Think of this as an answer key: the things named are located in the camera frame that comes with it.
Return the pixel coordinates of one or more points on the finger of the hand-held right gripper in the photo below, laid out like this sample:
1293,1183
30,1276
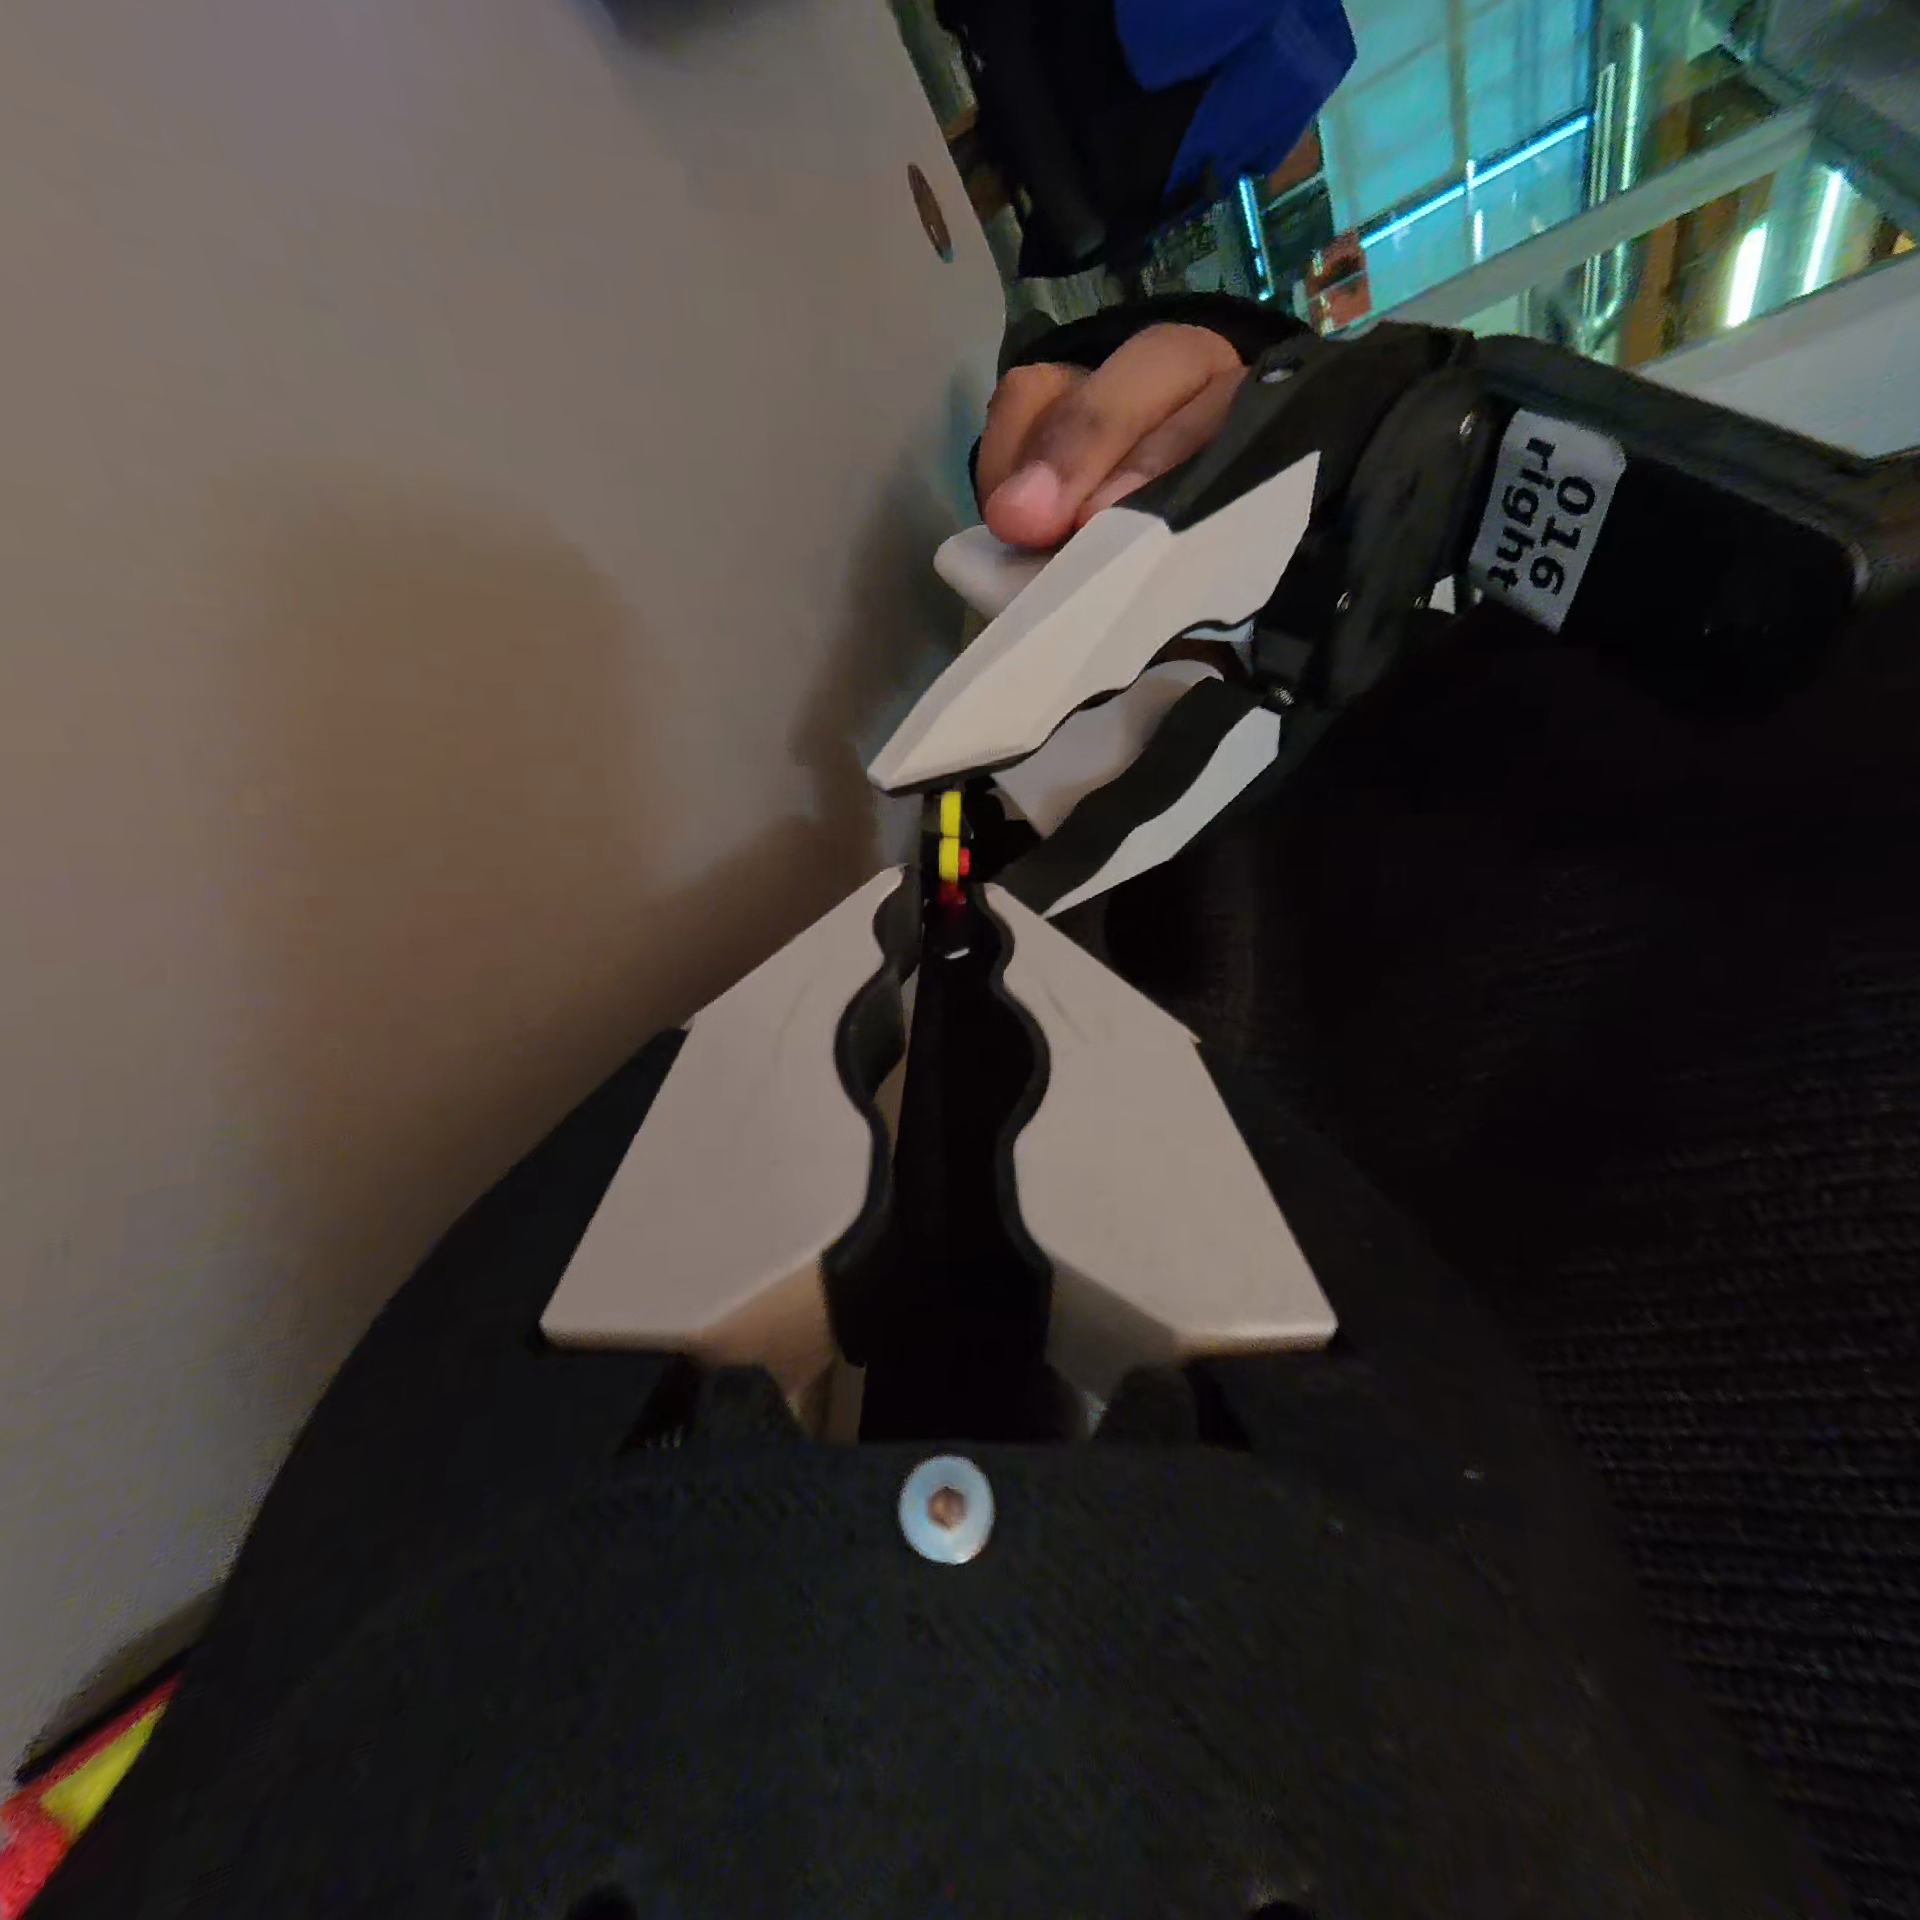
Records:
1081,631
1155,772

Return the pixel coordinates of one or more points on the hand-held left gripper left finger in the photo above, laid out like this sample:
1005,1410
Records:
704,1171

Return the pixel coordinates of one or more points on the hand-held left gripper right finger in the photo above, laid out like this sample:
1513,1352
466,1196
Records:
1155,1185

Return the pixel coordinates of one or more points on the red black yellow lego strip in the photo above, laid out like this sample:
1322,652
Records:
948,840

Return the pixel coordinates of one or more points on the person's right forearm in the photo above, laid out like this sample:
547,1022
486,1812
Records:
1140,322

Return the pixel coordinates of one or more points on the person's right hand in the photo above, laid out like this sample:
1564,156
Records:
1110,420

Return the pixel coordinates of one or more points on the round table grommet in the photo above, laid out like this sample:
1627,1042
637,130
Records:
930,210

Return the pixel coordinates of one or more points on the red yellow printed box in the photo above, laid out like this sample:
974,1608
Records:
74,1793

